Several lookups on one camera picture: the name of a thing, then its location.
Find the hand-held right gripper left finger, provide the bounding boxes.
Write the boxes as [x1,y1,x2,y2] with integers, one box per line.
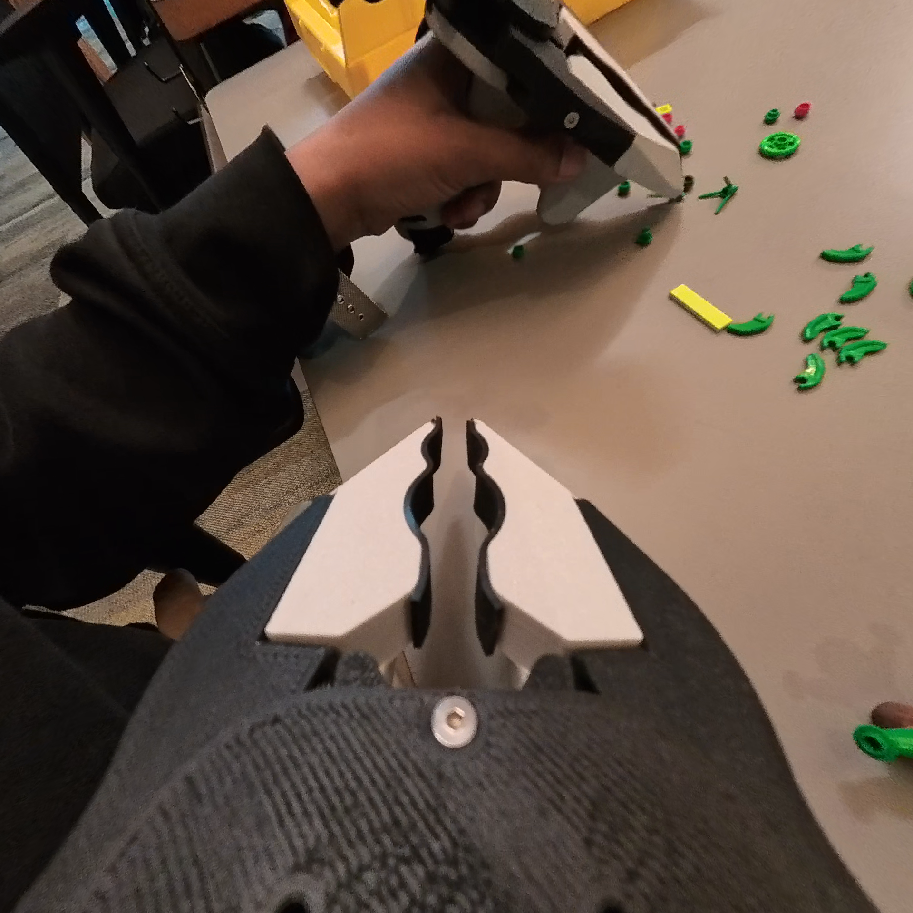
[264,416,445,676]

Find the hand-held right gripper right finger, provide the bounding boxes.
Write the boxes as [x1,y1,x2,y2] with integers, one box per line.
[466,418,646,689]

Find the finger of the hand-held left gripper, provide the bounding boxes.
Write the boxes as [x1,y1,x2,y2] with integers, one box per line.
[535,134,687,228]
[562,20,680,151]

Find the person's left forearm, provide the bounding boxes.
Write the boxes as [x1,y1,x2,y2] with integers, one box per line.
[0,127,358,616]

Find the person's left hand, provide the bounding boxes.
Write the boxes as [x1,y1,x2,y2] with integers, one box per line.
[285,32,593,248]

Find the green pronged stem piece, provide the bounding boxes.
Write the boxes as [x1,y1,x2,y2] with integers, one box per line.
[697,175,740,216]

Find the yellow plastic bin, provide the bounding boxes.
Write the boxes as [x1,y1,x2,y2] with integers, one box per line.
[285,0,636,101]

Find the yellow flat brick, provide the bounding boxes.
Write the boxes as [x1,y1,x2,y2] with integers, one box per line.
[668,283,735,334]

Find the scattered green leaf pieces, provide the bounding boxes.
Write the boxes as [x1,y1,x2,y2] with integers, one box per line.
[727,244,913,392]

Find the person's black clothing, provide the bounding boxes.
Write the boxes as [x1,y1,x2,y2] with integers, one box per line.
[0,599,179,913]

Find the green tube connector piece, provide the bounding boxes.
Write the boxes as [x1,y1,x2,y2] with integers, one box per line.
[853,723,913,763]

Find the black office chair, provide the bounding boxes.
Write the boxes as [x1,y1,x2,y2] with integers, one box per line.
[0,7,215,225]

